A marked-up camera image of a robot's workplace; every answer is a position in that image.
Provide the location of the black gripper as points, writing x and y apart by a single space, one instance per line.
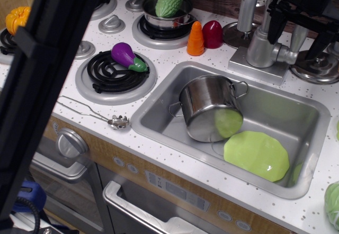
319 16

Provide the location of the silver faucet lever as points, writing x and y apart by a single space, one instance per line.
298 37

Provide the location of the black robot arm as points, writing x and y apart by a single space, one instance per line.
29 99

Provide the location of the silver toy faucet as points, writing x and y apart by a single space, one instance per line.
261 60

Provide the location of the steel pot lid right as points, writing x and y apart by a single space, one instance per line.
321 70

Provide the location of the steel lid behind faucet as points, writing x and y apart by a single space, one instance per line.
234 38

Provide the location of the red toy pepper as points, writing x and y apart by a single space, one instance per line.
212 34

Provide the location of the silver sink basin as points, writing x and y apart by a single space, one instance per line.
298 123

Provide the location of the orange toy carrot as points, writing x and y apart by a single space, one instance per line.
195 45

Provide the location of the small steel saucepan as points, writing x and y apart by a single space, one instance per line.
182 18

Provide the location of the stainless steel pot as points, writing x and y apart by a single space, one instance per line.
210 108

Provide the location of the rear black stove burner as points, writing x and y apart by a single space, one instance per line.
161 39

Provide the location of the black stove burner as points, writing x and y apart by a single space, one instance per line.
161 39
102 80

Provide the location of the green plastic plate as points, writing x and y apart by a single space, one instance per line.
257 153

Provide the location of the green toy bitter melon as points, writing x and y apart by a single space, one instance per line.
167 8

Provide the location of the silver stove knob rear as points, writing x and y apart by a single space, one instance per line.
134 5

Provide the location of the silver stove knob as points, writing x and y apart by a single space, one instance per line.
134 5
85 50
111 25

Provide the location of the green toy cabbage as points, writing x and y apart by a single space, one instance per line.
331 204

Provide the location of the purple toy eggplant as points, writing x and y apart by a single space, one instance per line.
123 54

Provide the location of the silver stove knob middle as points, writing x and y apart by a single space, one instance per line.
111 25

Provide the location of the rear left stove burner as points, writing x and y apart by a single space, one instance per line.
103 8

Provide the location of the metal pasta spoon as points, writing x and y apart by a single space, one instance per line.
115 122

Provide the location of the front black stove burner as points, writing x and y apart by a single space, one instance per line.
102 80

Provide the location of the silver stove knob front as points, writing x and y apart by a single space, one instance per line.
85 50

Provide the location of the silver oven dial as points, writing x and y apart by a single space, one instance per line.
70 144

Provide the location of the orange toy pumpkin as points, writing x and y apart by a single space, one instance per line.
17 18

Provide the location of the far left stove burner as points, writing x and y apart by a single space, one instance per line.
8 47

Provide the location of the blue clamp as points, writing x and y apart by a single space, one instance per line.
33 193

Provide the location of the silver dishwasher handle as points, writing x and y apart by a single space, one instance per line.
137 215

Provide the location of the silver oven door handle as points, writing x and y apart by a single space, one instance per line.
73 174

